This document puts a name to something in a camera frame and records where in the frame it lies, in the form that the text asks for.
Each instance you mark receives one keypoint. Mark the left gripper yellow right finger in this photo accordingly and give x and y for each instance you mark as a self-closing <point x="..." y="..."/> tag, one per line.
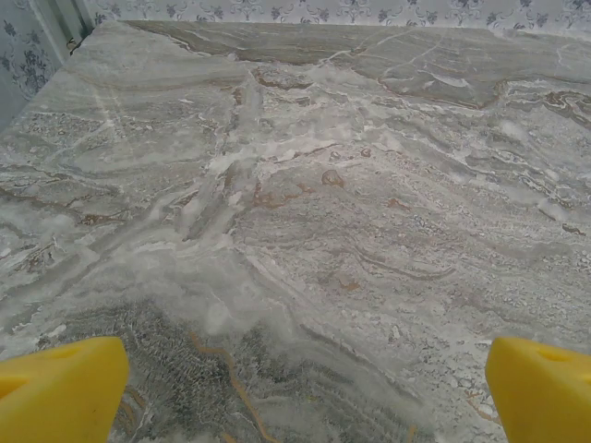
<point x="545" y="397"/>

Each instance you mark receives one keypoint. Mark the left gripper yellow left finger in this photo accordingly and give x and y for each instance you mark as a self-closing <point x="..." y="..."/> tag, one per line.
<point x="60" y="392"/>

